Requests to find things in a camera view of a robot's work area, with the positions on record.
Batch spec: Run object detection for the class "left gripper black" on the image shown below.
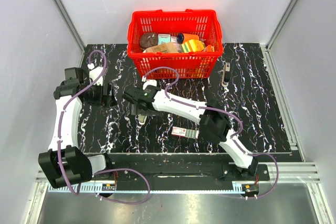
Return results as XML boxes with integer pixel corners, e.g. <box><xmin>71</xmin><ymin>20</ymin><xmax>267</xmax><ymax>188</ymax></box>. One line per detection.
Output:
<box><xmin>83</xmin><ymin>80</ymin><xmax>117</xmax><ymax>108</ymax></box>

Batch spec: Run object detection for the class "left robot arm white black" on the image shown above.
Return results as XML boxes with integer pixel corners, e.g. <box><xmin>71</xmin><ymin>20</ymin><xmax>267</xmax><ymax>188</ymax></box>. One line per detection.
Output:
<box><xmin>38</xmin><ymin>63</ymin><xmax>117</xmax><ymax>189</ymax></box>

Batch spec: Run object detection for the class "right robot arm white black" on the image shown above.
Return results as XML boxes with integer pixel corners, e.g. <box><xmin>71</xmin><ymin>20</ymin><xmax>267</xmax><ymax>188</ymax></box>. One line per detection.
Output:
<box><xmin>122</xmin><ymin>82</ymin><xmax>258</xmax><ymax>180</ymax></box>

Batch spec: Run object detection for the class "brown cardboard package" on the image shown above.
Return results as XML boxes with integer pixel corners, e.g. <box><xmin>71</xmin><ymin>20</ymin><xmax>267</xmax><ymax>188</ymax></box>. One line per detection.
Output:
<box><xmin>143</xmin><ymin>42</ymin><xmax>181</xmax><ymax>54</ymax></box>

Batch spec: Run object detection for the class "brown round cookie pack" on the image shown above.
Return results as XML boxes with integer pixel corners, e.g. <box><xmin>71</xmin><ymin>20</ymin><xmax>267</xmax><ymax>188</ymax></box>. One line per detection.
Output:
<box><xmin>139</xmin><ymin>33</ymin><xmax>158</xmax><ymax>50</ymax></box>

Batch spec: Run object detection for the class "red staple box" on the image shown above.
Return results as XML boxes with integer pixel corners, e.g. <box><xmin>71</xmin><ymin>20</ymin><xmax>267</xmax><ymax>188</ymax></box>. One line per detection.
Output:
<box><xmin>171</xmin><ymin>126</ymin><xmax>199</xmax><ymax>139</ymax></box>

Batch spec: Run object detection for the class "teal white small box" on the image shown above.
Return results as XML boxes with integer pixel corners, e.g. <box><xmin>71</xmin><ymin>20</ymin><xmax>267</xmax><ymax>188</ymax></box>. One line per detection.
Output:
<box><xmin>157</xmin><ymin>34</ymin><xmax>171</xmax><ymax>45</ymax></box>

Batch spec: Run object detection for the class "orange cylinder tube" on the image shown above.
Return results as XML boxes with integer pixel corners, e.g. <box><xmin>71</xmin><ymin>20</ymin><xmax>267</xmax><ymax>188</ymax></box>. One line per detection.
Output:
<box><xmin>176</xmin><ymin>33</ymin><xmax>200</xmax><ymax>44</ymax></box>

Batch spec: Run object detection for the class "yellow green box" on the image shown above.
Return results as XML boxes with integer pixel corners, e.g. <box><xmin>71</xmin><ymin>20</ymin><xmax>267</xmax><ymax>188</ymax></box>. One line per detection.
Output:
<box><xmin>181</xmin><ymin>39</ymin><xmax>205</xmax><ymax>53</ymax></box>

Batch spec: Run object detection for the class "orange snack packet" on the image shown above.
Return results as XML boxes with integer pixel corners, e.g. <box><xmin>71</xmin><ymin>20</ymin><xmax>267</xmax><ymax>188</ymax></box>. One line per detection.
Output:
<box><xmin>203</xmin><ymin>45</ymin><xmax>215</xmax><ymax>52</ymax></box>

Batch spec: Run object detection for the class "staple remover tool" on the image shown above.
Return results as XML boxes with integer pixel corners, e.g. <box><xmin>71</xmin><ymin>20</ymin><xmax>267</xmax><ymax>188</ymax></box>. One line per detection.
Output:
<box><xmin>221</xmin><ymin>62</ymin><xmax>230</xmax><ymax>87</ymax></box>

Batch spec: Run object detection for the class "red plastic shopping basket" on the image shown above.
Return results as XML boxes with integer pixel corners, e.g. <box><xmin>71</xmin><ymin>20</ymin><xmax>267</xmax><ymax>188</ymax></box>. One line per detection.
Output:
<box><xmin>128</xmin><ymin>9</ymin><xmax>224</xmax><ymax>79</ymax></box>

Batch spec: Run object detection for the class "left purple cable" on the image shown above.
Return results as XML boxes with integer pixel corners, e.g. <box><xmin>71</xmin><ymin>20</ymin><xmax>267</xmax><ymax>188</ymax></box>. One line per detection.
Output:
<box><xmin>57</xmin><ymin>49</ymin><xmax>152</xmax><ymax>206</ymax></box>

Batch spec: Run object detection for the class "purple cable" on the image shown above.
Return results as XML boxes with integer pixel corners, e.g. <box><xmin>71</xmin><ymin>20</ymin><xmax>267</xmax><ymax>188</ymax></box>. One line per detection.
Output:
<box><xmin>57</xmin><ymin>49</ymin><xmax>152</xmax><ymax>206</ymax></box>
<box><xmin>143</xmin><ymin>66</ymin><xmax>279</xmax><ymax>200</ymax></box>

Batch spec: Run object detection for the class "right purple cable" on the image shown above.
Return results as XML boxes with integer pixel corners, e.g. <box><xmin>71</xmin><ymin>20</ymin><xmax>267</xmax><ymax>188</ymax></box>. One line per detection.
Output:
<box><xmin>143</xmin><ymin>66</ymin><xmax>279</xmax><ymax>200</ymax></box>

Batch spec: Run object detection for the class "aluminium frame rail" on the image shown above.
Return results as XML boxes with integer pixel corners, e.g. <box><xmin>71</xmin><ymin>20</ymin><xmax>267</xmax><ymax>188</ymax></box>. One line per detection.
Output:
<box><xmin>35</xmin><ymin>162</ymin><xmax>322</xmax><ymax>193</ymax></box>

